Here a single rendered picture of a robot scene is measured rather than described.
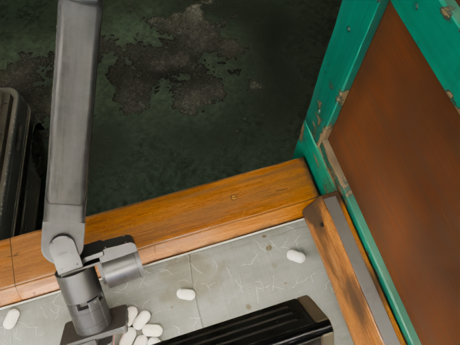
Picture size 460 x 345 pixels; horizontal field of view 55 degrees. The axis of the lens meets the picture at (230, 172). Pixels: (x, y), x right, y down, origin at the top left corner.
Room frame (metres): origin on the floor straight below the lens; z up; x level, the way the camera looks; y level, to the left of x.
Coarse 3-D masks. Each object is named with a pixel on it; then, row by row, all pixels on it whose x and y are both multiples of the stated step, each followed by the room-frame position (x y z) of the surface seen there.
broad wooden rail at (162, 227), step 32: (192, 192) 0.32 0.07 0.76; (224, 192) 0.32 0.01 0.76; (256, 192) 0.32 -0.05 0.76; (288, 192) 0.33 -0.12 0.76; (96, 224) 0.25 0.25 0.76; (128, 224) 0.25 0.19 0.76; (160, 224) 0.25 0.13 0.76; (192, 224) 0.26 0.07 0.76; (224, 224) 0.26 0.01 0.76; (256, 224) 0.26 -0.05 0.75; (0, 256) 0.18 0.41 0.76; (32, 256) 0.19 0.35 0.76; (160, 256) 0.20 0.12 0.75; (0, 288) 0.13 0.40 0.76; (32, 288) 0.13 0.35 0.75
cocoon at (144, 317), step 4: (140, 312) 0.10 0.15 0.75; (144, 312) 0.10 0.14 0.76; (148, 312) 0.10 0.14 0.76; (140, 316) 0.09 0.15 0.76; (144, 316) 0.09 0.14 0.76; (148, 316) 0.09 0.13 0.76; (136, 320) 0.08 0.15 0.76; (140, 320) 0.08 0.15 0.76; (144, 320) 0.08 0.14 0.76; (148, 320) 0.08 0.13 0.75; (136, 324) 0.07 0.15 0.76; (140, 324) 0.07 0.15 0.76; (144, 324) 0.08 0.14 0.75; (136, 328) 0.07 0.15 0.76; (140, 328) 0.07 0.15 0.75
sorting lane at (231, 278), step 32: (288, 224) 0.27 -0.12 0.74; (192, 256) 0.20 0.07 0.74; (224, 256) 0.20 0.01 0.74; (256, 256) 0.21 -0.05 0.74; (128, 288) 0.14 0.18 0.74; (160, 288) 0.14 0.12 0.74; (192, 288) 0.14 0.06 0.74; (224, 288) 0.14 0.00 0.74; (256, 288) 0.15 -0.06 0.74; (288, 288) 0.15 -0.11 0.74; (320, 288) 0.15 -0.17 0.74; (0, 320) 0.08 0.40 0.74; (32, 320) 0.08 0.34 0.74; (64, 320) 0.08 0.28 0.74; (160, 320) 0.08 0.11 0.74; (192, 320) 0.09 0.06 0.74; (224, 320) 0.09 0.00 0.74
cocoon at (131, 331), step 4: (128, 328) 0.07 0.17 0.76; (132, 328) 0.07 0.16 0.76; (128, 332) 0.06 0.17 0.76; (132, 332) 0.06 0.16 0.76; (124, 336) 0.05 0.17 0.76; (128, 336) 0.05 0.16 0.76; (132, 336) 0.06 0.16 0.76; (120, 340) 0.05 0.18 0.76; (124, 340) 0.05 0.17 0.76; (128, 340) 0.05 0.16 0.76; (132, 340) 0.05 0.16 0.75; (120, 344) 0.04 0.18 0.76; (124, 344) 0.04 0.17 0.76; (128, 344) 0.04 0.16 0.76
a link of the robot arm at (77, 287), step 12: (84, 264) 0.15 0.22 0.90; (96, 264) 0.15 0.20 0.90; (60, 276) 0.13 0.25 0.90; (72, 276) 0.12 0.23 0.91; (84, 276) 0.13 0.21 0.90; (96, 276) 0.13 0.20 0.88; (60, 288) 0.11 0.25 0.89; (72, 288) 0.11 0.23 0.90; (84, 288) 0.11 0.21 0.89; (96, 288) 0.11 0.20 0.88; (72, 300) 0.09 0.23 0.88; (84, 300) 0.10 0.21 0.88
